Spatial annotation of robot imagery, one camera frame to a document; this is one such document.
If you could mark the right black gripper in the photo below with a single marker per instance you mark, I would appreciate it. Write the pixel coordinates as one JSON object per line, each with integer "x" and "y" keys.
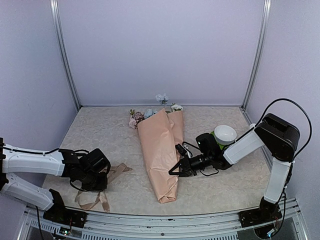
{"x": 187, "y": 169}

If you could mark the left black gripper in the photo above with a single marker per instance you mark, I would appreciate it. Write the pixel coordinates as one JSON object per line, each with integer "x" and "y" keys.
{"x": 101, "y": 186}

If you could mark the tan ribbon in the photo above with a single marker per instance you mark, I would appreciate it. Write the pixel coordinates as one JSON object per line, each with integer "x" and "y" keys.
{"x": 89, "y": 200}

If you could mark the pink wrapping paper sheet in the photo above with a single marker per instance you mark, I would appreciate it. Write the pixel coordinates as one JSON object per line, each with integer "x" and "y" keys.
{"x": 159, "y": 134}

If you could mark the white pink flower stem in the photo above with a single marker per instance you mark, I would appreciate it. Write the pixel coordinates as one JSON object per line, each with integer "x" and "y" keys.
{"x": 176, "y": 107}

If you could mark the pink rose stem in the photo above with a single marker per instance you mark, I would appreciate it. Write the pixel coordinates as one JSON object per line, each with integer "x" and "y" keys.
{"x": 135, "y": 118}

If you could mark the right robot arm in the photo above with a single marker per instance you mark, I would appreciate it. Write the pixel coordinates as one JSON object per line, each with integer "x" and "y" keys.
{"x": 280, "y": 137}

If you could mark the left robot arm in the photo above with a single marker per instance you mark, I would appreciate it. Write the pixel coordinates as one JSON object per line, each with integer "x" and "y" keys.
{"x": 90, "y": 168}

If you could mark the green plate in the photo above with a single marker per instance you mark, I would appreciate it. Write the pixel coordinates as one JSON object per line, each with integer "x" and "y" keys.
{"x": 221, "y": 146}

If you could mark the white ceramic bowl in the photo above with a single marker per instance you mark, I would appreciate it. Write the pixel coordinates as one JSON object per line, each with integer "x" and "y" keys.
{"x": 225, "y": 134}

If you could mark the light blue cup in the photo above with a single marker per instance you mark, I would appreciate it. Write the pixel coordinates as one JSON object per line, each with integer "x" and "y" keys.
{"x": 252, "y": 126}

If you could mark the front aluminium rail base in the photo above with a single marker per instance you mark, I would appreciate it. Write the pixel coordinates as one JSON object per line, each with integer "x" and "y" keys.
{"x": 113, "y": 226}

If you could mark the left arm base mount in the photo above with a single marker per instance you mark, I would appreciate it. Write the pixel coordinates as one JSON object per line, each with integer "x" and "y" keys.
{"x": 58, "y": 213}

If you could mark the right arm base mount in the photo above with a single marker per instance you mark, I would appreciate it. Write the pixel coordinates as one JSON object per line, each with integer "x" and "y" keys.
{"x": 266, "y": 212}

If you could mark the right aluminium frame post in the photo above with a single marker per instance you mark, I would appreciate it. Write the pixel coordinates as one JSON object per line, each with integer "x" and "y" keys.
{"x": 258, "y": 53}

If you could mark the aluminium frame post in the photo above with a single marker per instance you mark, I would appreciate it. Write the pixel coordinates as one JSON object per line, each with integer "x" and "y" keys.
{"x": 258, "y": 53}
{"x": 54, "y": 6}

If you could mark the left aluminium frame post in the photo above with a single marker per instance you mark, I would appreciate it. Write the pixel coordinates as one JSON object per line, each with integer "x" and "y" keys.
{"x": 54, "y": 6}

